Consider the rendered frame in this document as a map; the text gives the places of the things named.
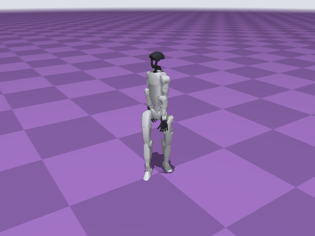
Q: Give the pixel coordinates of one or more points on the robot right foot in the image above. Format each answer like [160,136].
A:
[147,174]

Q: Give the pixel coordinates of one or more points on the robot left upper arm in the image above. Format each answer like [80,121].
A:
[165,80]

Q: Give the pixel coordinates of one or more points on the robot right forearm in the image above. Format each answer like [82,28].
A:
[149,102]

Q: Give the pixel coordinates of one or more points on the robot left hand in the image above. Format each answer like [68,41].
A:
[163,125]

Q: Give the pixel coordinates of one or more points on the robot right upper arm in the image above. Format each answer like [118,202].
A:
[147,89]

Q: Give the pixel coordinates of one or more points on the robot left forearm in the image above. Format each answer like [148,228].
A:
[164,106]

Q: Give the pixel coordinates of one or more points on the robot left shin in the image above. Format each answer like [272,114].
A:
[166,152]

